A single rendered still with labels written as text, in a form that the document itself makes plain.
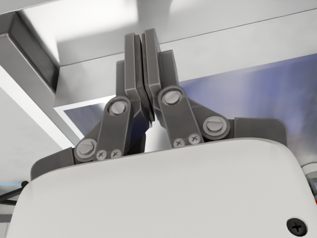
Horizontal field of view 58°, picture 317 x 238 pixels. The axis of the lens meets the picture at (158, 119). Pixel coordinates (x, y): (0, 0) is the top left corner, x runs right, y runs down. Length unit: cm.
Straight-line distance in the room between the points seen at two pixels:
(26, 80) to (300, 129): 25
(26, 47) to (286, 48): 14
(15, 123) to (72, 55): 170
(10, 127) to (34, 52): 175
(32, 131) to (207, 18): 179
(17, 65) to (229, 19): 13
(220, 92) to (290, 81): 5
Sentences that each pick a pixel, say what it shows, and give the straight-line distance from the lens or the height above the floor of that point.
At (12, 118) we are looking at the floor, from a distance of 185.
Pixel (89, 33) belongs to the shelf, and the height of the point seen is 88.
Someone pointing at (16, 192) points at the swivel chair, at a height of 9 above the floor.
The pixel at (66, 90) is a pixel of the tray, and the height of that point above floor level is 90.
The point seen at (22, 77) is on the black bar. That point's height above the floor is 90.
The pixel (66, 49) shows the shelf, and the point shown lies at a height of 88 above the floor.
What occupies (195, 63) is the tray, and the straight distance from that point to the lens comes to 17.
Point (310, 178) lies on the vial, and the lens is 39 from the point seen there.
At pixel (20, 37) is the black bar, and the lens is 18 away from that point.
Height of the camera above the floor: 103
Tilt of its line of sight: 36 degrees down
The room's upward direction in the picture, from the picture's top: 174 degrees clockwise
